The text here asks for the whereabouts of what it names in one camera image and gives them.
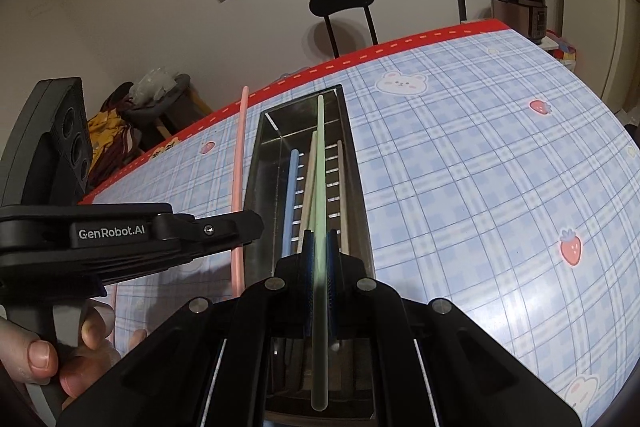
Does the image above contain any black metal utensil tray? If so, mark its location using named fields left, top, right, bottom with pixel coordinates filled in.
left=242, top=84, right=377, bottom=423

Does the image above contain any person's left hand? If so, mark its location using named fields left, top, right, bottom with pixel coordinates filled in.
left=1, top=300, right=120, bottom=405

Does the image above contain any blue plaid table mat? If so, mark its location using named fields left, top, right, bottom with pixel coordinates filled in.
left=89, top=28, right=640, bottom=427

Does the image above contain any yellow snack bags pile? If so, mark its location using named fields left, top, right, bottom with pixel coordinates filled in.
left=88, top=109, right=142, bottom=191

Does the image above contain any white refrigerator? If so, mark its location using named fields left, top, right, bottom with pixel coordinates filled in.
left=562, top=0, right=639, bottom=113

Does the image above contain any pink chopstick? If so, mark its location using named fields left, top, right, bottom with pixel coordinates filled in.
left=231, top=86, right=250, bottom=297

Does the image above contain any black round stool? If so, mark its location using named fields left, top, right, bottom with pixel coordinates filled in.
left=308, top=0, right=378, bottom=59

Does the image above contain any rice cooker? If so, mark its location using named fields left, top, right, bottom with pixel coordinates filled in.
left=490, top=0, right=547, bottom=45

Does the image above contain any cream chopstick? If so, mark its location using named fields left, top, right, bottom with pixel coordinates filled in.
left=297, top=130, right=318, bottom=253
left=336, top=140, right=349, bottom=255

